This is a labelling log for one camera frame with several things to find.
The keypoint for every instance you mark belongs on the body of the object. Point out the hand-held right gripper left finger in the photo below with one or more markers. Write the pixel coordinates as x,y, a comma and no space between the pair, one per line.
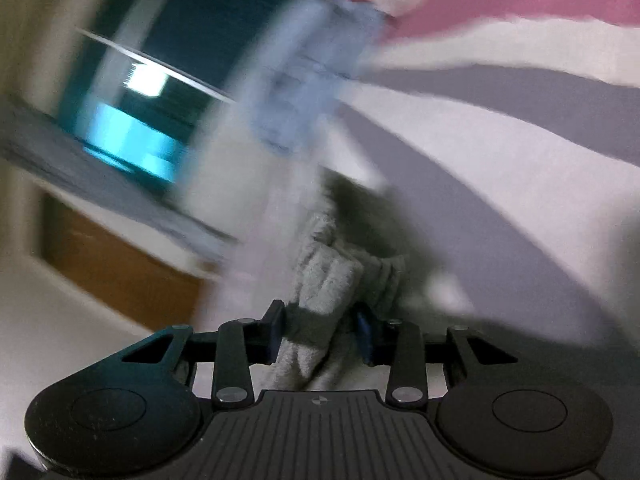
274,335

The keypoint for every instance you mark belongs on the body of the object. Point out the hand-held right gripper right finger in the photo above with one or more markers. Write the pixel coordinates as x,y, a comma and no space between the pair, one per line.
362,335

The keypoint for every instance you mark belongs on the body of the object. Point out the grey towel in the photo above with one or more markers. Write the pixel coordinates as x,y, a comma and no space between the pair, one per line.
330,280

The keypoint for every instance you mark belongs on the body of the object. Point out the brown wooden door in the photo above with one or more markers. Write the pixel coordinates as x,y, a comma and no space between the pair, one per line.
115,270

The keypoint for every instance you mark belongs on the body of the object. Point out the grey curtain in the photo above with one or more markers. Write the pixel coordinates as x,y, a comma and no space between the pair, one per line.
100,185

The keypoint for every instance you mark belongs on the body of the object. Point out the folded blue duvet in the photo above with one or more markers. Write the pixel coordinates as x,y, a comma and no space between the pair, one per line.
310,70

